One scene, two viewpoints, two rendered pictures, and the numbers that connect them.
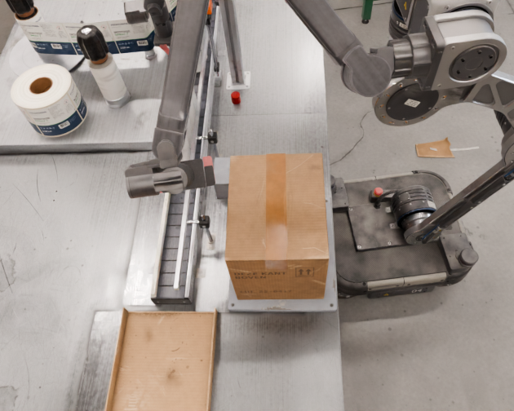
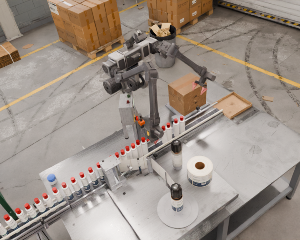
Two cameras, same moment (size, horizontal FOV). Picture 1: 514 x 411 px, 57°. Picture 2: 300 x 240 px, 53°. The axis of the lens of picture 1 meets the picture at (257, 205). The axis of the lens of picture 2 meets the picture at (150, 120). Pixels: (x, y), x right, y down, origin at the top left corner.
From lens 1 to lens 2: 2.94 m
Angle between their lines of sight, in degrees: 69
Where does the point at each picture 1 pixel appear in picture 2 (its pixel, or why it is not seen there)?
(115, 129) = (189, 156)
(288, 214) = (187, 80)
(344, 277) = not seen: hidden behind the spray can
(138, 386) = (240, 106)
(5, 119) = (218, 192)
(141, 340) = (232, 112)
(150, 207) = (202, 135)
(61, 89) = (195, 158)
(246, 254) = not seen: hidden behind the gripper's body
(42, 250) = (239, 146)
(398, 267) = not seen: hidden behind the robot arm
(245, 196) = (190, 87)
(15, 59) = (192, 216)
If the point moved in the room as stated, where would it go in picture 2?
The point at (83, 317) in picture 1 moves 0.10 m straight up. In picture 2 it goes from (241, 125) to (242, 117)
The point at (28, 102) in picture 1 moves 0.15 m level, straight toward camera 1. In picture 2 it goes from (208, 163) to (211, 148)
